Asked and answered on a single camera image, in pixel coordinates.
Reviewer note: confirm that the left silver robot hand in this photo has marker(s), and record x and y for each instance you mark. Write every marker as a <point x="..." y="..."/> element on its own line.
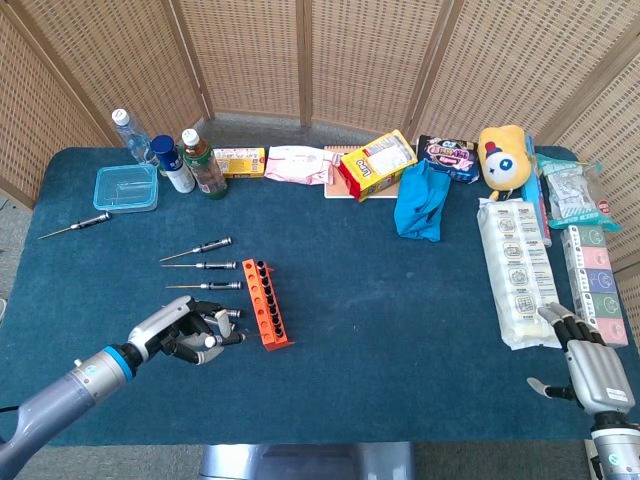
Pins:
<point x="160" y="325"/>

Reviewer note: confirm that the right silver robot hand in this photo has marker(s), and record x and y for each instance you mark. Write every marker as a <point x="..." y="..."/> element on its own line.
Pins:
<point x="600" y="380"/>

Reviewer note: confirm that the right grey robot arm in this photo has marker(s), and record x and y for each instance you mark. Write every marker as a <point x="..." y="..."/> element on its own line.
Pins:
<point x="615" y="450"/>

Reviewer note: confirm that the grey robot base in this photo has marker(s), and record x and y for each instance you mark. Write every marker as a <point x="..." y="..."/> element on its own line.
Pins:
<point x="305" y="462"/>

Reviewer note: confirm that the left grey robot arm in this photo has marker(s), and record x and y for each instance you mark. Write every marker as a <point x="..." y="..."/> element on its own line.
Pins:
<point x="60" y="395"/>

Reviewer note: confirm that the orange screwdriver rack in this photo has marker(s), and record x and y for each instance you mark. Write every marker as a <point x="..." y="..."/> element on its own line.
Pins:
<point x="256" y="312"/>

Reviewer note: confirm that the pastel multicolour tissue pack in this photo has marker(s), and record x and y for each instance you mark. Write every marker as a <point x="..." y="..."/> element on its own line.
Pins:
<point x="592" y="260"/>

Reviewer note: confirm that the long white plastic package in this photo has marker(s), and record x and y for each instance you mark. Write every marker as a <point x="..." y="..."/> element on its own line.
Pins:
<point x="522" y="275"/>

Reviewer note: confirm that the blue plastic food container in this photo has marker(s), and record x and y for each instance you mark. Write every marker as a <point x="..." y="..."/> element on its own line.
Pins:
<point x="125" y="190"/>

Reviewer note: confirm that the white bottle with blue cap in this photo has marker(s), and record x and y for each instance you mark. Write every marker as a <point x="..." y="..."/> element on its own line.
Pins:
<point x="175" y="170"/>

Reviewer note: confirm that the green tea bottle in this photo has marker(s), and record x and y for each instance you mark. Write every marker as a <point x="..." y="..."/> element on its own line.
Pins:
<point x="205" y="170"/>

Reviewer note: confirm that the yellow cardboard box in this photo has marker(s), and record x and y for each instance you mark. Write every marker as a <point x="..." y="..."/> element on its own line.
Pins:
<point x="240" y="162"/>

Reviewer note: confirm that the green and white snack bag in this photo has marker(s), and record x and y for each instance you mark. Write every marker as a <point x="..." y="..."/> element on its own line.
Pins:
<point x="575" y="200"/>

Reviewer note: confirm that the clear water bottle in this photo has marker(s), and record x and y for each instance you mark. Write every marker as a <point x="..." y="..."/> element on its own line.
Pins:
<point x="131" y="137"/>

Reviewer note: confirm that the pink and white packet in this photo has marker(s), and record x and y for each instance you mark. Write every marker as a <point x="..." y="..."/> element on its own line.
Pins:
<point x="297" y="165"/>

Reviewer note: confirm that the blue felt table cover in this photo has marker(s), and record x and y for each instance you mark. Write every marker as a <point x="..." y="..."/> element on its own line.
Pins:
<point x="375" y="325"/>

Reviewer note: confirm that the yellow plush toy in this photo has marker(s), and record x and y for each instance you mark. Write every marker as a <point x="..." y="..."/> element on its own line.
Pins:
<point x="502" y="160"/>

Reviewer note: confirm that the blue cloth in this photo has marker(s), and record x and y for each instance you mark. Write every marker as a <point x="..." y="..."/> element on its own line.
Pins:
<point x="420" y="205"/>

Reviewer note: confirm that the yellow Lupo snack pack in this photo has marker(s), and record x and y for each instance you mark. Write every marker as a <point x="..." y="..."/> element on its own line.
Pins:
<point x="375" y="165"/>

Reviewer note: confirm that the dark purple snack packet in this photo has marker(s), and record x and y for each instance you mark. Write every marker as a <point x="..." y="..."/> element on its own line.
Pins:
<point x="450" y="157"/>

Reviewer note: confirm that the wicker folding screen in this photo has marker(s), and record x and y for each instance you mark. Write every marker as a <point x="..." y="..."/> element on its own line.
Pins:
<point x="250" y="50"/>

